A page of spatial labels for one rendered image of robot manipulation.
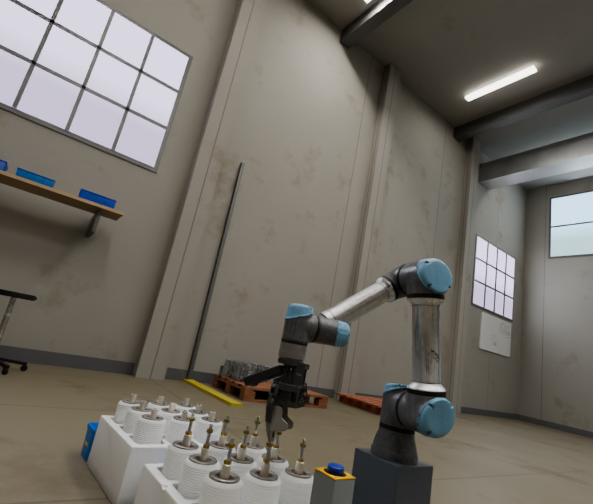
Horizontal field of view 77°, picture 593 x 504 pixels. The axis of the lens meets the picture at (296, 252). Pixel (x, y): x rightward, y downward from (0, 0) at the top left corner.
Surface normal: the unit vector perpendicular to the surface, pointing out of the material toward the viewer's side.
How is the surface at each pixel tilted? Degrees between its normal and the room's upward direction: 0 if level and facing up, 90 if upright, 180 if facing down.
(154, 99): 90
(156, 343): 90
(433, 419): 97
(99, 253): 90
